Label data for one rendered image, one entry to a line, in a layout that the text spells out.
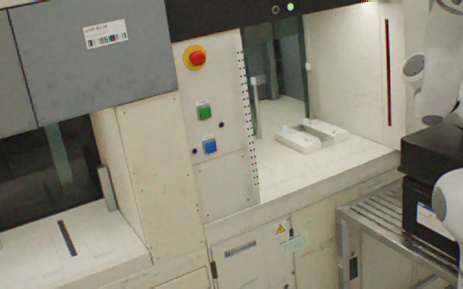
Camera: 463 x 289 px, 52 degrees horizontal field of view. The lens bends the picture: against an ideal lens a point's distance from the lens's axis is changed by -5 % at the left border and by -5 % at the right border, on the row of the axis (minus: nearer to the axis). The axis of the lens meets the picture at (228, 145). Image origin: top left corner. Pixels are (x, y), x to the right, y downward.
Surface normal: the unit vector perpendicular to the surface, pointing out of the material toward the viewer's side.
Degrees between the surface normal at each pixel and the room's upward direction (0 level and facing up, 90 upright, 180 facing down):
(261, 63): 90
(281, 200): 90
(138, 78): 90
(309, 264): 90
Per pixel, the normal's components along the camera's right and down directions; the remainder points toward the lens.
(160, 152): 0.47, 0.27
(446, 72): -0.15, 0.18
